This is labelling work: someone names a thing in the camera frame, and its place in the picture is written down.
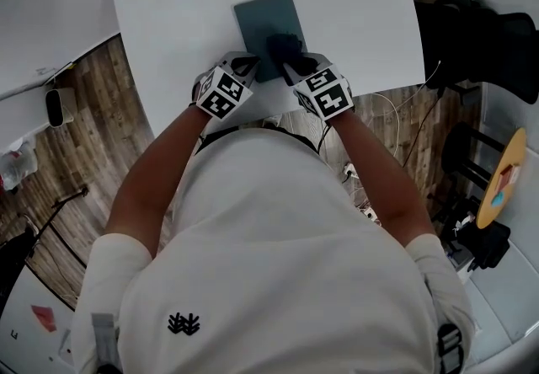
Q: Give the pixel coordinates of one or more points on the dark blue cloth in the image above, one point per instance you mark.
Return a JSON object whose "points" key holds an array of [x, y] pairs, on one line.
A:
{"points": [[288, 48]]}

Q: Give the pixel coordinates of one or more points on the small blue object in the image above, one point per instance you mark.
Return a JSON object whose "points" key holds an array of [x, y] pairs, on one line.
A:
{"points": [[497, 199]]}

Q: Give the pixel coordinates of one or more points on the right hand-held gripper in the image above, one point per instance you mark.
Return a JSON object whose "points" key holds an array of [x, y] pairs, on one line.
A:
{"points": [[326, 96]]}

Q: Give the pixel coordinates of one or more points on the black bag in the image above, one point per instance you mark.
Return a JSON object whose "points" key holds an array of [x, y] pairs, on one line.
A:
{"points": [[484, 242]]}

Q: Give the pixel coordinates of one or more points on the person's right forearm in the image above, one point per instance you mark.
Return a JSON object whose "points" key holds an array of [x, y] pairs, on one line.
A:
{"points": [[379, 178]]}

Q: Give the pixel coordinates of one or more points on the person's left forearm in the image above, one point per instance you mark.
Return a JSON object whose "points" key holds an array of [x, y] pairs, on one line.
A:
{"points": [[156, 178]]}

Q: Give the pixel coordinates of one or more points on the pink box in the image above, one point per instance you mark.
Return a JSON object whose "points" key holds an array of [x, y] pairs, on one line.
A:
{"points": [[508, 177]]}

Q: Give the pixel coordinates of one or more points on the round wooden table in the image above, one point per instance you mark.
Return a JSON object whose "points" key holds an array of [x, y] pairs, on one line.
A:
{"points": [[507, 153]]}

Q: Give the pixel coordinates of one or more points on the black office chair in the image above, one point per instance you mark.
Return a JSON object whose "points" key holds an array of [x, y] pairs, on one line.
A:
{"points": [[484, 44]]}

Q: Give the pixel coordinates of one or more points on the black metal stand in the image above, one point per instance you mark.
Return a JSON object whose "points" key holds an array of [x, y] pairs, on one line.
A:
{"points": [[46, 229]]}

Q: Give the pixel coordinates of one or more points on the person's white shirt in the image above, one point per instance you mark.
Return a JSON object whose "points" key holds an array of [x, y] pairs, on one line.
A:
{"points": [[269, 271]]}

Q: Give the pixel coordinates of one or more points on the white bin with black top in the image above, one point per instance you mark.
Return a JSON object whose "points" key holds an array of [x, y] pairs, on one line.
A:
{"points": [[57, 107]]}

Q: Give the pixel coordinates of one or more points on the clear plastic bag, red label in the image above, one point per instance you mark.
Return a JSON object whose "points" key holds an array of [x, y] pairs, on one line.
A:
{"points": [[19, 166]]}

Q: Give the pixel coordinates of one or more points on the grey-green mat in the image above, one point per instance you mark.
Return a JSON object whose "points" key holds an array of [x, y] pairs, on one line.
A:
{"points": [[265, 18]]}

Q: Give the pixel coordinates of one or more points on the red paper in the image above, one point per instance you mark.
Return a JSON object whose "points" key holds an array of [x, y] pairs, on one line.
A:
{"points": [[44, 317]]}

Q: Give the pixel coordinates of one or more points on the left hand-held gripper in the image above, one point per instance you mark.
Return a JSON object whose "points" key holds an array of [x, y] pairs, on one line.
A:
{"points": [[221, 94]]}

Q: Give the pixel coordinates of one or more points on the black stool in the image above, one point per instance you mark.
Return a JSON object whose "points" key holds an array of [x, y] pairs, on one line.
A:
{"points": [[463, 153]]}

